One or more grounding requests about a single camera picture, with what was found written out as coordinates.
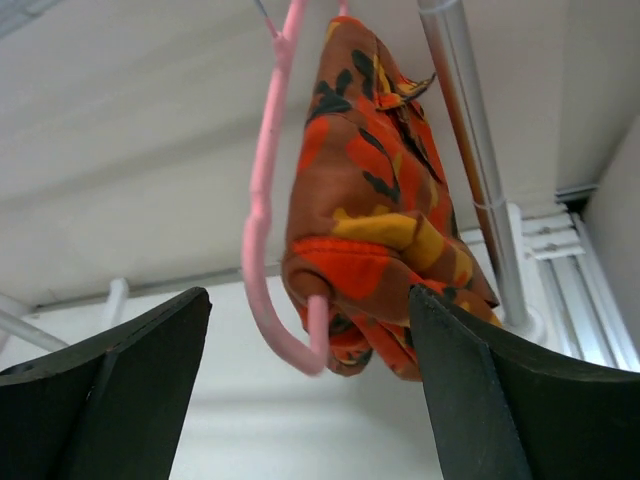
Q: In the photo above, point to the aluminium side rail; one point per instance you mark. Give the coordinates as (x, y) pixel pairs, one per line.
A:
(583, 319)

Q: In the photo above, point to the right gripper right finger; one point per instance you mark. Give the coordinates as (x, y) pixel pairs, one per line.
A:
(502, 407)

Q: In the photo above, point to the pink clothes hanger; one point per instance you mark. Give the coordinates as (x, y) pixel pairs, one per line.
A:
(309, 359)

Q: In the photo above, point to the orange camouflage trousers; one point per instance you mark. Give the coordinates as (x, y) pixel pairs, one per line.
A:
(370, 212)

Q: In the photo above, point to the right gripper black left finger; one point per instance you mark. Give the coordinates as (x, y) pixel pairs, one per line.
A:
(111, 406)

